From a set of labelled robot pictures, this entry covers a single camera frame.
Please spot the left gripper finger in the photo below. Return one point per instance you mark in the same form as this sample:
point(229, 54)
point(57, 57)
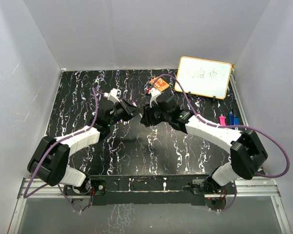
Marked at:
point(129, 107)
point(134, 112)

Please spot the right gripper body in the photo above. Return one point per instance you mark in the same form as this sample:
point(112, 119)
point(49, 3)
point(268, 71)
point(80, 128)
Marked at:
point(155, 116)

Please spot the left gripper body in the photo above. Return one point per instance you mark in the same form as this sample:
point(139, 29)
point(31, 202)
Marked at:
point(121, 112)

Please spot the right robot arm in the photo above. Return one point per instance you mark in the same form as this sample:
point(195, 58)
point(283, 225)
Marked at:
point(244, 147)

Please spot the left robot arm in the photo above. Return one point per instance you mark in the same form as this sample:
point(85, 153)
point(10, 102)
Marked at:
point(50, 159)

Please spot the orange card packet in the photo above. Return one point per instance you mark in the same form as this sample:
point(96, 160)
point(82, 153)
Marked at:
point(160, 84)

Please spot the pink clip tool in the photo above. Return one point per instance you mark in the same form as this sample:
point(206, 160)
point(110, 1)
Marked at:
point(222, 120)

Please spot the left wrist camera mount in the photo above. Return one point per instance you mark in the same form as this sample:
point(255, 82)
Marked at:
point(112, 96)

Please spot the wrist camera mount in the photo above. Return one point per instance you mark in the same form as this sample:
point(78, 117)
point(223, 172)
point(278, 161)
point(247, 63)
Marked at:
point(154, 94)
point(112, 96)

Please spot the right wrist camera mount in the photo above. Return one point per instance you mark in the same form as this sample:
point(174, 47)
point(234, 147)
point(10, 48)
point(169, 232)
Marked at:
point(154, 94)

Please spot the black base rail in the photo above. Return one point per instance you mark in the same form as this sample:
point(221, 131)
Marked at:
point(148, 189)

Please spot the aluminium frame rail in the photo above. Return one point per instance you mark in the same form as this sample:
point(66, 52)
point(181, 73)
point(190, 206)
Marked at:
point(258, 186)

